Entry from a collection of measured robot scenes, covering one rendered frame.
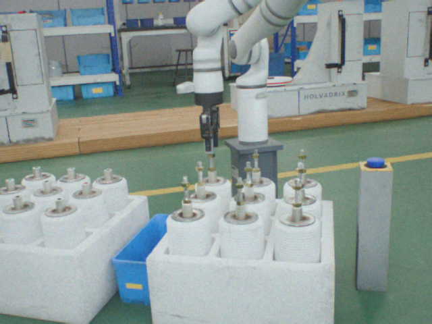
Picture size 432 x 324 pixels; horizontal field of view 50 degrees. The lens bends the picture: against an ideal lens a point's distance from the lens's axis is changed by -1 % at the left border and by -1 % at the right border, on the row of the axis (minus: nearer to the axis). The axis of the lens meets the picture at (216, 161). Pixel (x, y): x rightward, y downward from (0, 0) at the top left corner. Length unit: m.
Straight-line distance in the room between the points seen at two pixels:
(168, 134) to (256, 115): 1.46
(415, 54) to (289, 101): 1.03
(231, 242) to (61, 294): 0.42
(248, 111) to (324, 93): 1.83
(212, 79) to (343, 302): 0.62
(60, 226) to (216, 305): 0.39
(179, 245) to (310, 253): 0.27
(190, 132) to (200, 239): 1.86
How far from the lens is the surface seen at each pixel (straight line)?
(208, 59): 1.14
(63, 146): 2.77
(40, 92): 2.87
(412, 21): 3.58
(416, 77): 3.60
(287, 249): 0.96
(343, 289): 1.24
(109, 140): 2.76
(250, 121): 1.39
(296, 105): 3.10
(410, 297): 1.24
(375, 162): 1.13
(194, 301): 1.03
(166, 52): 9.25
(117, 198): 1.30
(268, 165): 1.41
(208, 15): 1.12
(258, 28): 1.26
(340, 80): 3.30
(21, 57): 2.86
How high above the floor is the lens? 0.63
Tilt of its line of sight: 16 degrees down
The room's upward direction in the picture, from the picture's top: 3 degrees counter-clockwise
